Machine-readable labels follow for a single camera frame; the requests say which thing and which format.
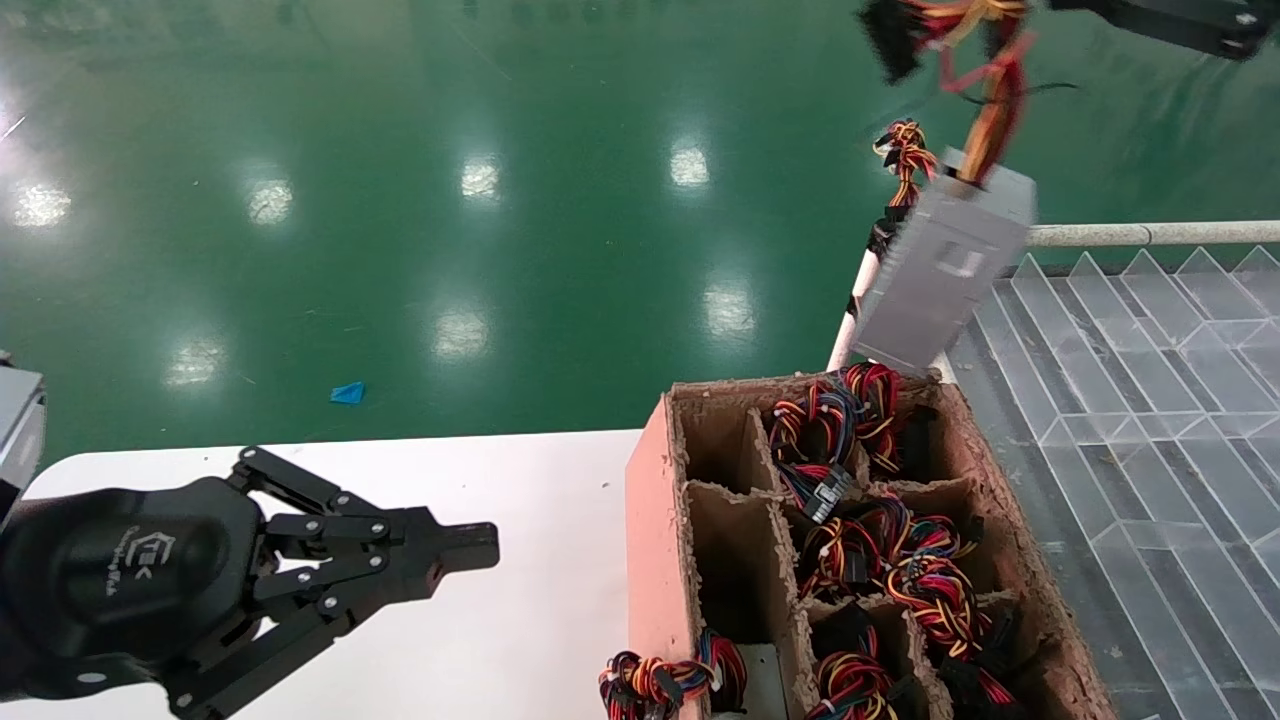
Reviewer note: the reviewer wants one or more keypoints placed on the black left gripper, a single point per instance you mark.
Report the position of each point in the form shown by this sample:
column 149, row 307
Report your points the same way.
column 100, row 580

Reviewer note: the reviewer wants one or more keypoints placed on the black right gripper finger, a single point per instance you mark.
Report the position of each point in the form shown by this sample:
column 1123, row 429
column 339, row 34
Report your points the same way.
column 1180, row 20

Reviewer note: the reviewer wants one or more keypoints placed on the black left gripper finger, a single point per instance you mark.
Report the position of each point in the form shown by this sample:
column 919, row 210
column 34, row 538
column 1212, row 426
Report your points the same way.
column 460, row 545

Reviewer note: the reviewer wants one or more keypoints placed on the blue scrap of paper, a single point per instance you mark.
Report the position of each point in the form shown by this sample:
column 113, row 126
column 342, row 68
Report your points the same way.
column 347, row 393

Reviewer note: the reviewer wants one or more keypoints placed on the brown cardboard divider box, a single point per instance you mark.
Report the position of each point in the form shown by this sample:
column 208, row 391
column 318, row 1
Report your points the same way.
column 650, row 560

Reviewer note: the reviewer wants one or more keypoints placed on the black pipe joint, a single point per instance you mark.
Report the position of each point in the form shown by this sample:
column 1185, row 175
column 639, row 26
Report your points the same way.
column 882, row 240

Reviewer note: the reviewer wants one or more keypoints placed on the clear ribbed plastic sheet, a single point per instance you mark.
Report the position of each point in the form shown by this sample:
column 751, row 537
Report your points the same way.
column 1150, row 400

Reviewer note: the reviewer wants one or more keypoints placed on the white frame pipe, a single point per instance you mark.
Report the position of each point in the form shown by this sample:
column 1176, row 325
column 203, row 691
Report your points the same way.
column 945, row 368
column 845, row 340
column 1150, row 235

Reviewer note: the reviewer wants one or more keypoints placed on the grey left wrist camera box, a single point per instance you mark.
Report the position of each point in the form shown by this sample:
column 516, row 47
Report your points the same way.
column 18, row 430

